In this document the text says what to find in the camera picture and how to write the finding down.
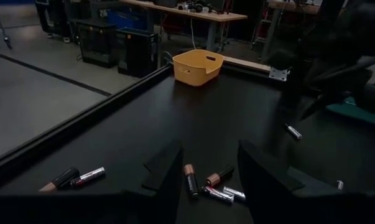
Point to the silver AA battery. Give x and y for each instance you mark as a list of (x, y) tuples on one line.
[(216, 194), (89, 176), (339, 185), (293, 131), (235, 193)]

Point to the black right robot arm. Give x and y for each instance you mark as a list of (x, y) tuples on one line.
[(370, 15)]

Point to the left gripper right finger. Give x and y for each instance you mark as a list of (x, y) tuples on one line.
[(255, 174)]

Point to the teal plastic bin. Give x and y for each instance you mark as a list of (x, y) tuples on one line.
[(345, 112)]

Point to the wooden workbench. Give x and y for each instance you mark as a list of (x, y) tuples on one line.
[(187, 13)]

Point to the black tripod stand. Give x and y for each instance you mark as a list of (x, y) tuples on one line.
[(0, 28)]

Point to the yellow plastic bin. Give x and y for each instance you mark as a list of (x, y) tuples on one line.
[(196, 67)]

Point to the metal corner bracket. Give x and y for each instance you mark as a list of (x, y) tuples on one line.
[(279, 74)]

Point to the blue storage crate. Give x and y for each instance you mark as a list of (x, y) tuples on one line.
[(126, 18)]

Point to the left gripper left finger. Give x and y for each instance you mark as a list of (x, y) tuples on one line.
[(170, 174)]

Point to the black computer tower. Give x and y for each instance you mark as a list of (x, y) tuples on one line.
[(137, 53), (95, 43)]

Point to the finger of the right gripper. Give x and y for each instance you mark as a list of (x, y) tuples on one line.
[(333, 96)]

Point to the black copper AA battery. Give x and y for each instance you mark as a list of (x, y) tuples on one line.
[(219, 176), (191, 182), (61, 180)]

